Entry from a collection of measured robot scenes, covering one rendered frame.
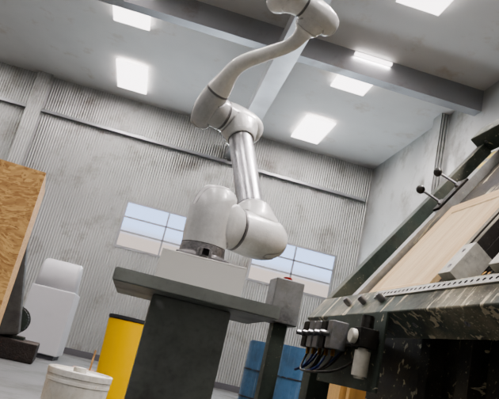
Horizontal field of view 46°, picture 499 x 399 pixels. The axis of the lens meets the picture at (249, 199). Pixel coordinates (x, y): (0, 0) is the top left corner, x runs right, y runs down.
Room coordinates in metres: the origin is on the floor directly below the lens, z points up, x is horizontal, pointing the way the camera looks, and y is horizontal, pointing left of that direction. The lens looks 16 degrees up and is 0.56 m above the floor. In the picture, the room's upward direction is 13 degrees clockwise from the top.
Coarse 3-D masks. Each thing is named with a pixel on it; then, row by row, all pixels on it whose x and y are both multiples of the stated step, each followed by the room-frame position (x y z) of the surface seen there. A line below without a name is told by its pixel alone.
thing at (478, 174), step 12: (492, 156) 2.30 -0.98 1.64; (480, 168) 2.29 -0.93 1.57; (492, 168) 2.30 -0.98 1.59; (468, 180) 2.28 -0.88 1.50; (480, 180) 2.29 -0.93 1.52; (456, 192) 2.27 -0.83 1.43; (468, 192) 2.28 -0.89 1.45; (444, 204) 2.26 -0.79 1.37; (456, 204) 2.27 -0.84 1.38; (432, 216) 2.26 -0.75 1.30; (420, 228) 2.26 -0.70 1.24; (408, 240) 2.26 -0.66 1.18; (396, 252) 2.26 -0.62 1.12; (384, 264) 2.24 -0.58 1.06; (372, 276) 2.24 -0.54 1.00; (360, 288) 2.24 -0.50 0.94
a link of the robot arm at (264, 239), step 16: (240, 112) 2.25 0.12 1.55; (224, 128) 2.28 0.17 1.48; (240, 128) 2.23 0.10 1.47; (256, 128) 2.29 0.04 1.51; (240, 144) 2.21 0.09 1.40; (240, 160) 2.17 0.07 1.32; (240, 176) 2.14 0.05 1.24; (256, 176) 2.15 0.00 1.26; (240, 192) 2.11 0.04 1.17; (256, 192) 2.10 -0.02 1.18; (256, 208) 2.02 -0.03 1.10; (256, 224) 1.97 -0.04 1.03; (272, 224) 2.02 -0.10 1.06; (256, 240) 1.98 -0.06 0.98; (272, 240) 2.01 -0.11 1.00; (256, 256) 2.04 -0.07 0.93; (272, 256) 2.07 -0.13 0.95
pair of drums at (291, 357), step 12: (252, 348) 5.95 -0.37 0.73; (264, 348) 5.84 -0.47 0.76; (288, 348) 5.33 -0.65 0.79; (300, 348) 5.30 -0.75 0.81; (252, 360) 5.92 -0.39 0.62; (288, 360) 5.32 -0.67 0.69; (300, 360) 5.29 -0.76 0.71; (252, 372) 5.89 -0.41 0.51; (288, 372) 5.31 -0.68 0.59; (300, 372) 5.29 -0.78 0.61; (252, 384) 5.87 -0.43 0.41; (276, 384) 5.37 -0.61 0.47; (288, 384) 5.30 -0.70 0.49; (300, 384) 5.28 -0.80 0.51; (240, 396) 5.98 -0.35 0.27; (252, 396) 5.85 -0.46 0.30; (276, 396) 5.35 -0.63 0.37; (288, 396) 5.30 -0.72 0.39
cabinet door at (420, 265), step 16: (496, 192) 1.94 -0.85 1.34; (464, 208) 2.09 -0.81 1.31; (480, 208) 1.95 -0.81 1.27; (496, 208) 1.81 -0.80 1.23; (448, 224) 2.10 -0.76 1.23; (464, 224) 1.95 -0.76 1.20; (480, 224) 1.81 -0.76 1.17; (432, 240) 2.09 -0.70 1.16; (448, 240) 1.95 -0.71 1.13; (464, 240) 1.81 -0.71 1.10; (416, 256) 2.09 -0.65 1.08; (432, 256) 1.94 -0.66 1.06; (448, 256) 1.81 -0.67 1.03; (400, 272) 2.09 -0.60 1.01; (416, 272) 1.95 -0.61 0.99; (432, 272) 1.81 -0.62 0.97; (384, 288) 2.08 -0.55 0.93
